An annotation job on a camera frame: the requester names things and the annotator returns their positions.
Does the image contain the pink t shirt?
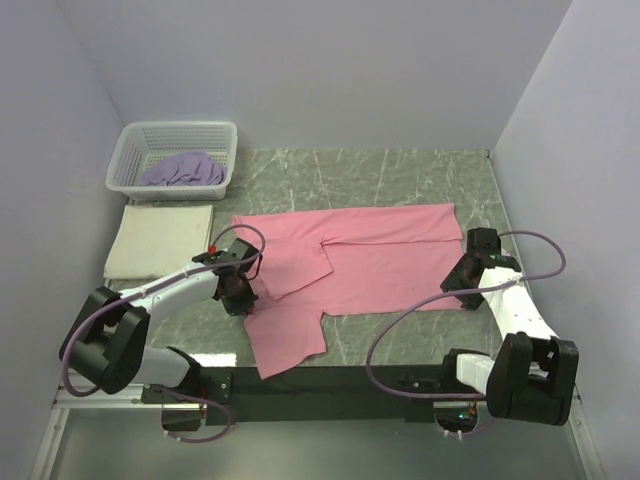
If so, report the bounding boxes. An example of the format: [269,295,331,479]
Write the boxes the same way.
[232,203,463,379]

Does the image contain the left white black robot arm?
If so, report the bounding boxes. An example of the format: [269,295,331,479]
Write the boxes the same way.
[60,239,264,402]

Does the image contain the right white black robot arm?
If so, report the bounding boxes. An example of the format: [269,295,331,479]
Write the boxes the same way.
[438,227,579,426]

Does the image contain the folded cream cloth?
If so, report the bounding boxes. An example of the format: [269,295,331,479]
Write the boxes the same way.
[104,205,214,280]

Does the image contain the purple t shirt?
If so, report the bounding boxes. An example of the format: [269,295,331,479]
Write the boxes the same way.
[140,152,227,187]

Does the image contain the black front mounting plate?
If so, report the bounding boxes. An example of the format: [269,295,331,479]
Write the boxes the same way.
[141,364,499,427]

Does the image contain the white plastic laundry basket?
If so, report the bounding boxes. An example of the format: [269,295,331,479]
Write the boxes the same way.
[105,121,238,202]

